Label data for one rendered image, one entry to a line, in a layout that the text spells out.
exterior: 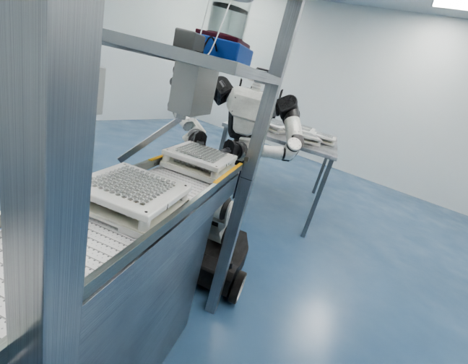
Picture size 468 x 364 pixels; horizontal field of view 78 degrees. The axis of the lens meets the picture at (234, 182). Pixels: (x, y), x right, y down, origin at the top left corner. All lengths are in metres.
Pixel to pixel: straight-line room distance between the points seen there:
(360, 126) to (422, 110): 1.00
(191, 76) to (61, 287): 0.93
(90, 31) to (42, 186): 0.15
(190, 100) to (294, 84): 5.30
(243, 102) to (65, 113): 1.45
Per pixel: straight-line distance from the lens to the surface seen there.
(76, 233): 0.38
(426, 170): 6.18
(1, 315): 0.60
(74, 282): 0.42
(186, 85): 1.20
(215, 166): 1.10
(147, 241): 0.70
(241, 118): 1.72
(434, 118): 6.11
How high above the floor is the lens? 1.31
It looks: 20 degrees down
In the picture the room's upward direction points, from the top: 15 degrees clockwise
